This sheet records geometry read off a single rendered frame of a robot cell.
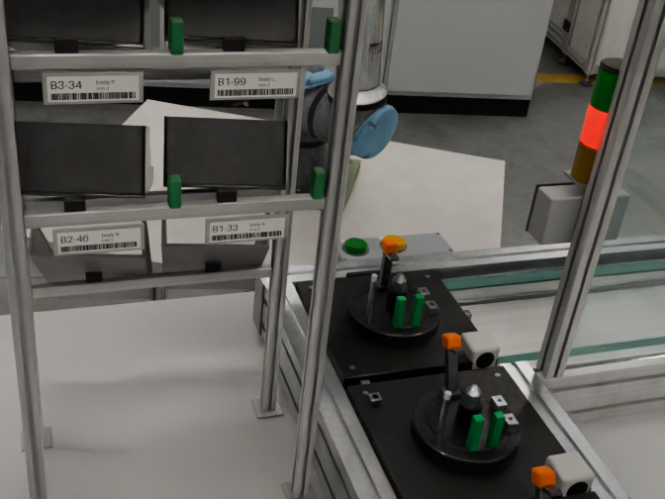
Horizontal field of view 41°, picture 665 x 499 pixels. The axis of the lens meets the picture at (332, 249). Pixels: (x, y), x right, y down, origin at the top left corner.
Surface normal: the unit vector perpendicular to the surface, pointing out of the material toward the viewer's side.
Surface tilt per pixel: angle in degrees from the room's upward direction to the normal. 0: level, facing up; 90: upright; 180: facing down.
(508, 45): 90
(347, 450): 0
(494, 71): 90
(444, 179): 0
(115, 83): 90
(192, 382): 0
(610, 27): 90
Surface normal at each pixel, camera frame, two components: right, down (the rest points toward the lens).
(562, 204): 0.30, 0.52
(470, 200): 0.10, -0.85
